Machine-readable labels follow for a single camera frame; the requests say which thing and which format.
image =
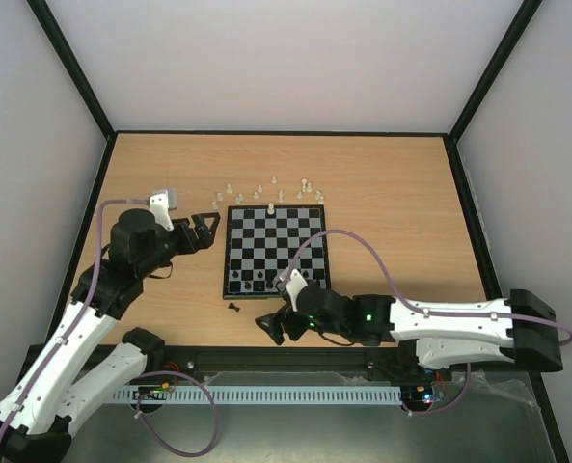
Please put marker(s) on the black and white chessboard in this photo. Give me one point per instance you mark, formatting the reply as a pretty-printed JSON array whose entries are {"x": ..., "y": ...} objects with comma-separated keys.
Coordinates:
[{"x": 259, "y": 242}]

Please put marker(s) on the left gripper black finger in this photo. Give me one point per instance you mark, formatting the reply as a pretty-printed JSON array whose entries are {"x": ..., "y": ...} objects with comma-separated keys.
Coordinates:
[
  {"x": 206, "y": 222},
  {"x": 205, "y": 238}
]

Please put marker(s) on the black aluminium frame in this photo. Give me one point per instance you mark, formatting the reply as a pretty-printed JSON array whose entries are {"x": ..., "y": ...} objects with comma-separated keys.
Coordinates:
[{"x": 403, "y": 370}]

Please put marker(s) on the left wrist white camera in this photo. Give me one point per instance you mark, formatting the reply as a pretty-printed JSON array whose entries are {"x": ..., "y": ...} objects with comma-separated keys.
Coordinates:
[{"x": 161, "y": 203}]

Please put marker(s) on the white chess piece far right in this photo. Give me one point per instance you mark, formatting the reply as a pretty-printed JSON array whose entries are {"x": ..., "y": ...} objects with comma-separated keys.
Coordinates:
[{"x": 319, "y": 196}]

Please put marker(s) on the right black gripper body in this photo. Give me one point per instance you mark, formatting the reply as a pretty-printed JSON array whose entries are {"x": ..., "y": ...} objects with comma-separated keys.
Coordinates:
[{"x": 289, "y": 319}]

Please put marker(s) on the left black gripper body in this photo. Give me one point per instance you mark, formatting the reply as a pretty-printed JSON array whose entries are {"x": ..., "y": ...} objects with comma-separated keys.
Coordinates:
[{"x": 185, "y": 246}]

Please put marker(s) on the white slotted cable duct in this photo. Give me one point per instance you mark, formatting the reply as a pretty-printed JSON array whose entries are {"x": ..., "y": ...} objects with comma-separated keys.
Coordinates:
[{"x": 264, "y": 395}]

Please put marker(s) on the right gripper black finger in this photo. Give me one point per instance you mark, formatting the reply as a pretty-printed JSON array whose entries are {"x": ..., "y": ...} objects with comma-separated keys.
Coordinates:
[
  {"x": 272, "y": 325},
  {"x": 295, "y": 329}
]

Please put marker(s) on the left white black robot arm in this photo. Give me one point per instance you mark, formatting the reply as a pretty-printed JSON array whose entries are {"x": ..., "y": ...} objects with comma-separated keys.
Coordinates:
[{"x": 46, "y": 408}]

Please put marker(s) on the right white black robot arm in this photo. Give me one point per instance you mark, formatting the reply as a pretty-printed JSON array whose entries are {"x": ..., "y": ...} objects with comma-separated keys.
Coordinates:
[{"x": 520, "y": 330}]

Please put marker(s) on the white chess piece right cluster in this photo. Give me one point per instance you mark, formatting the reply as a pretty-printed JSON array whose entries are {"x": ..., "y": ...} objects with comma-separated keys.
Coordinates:
[{"x": 306, "y": 186}]

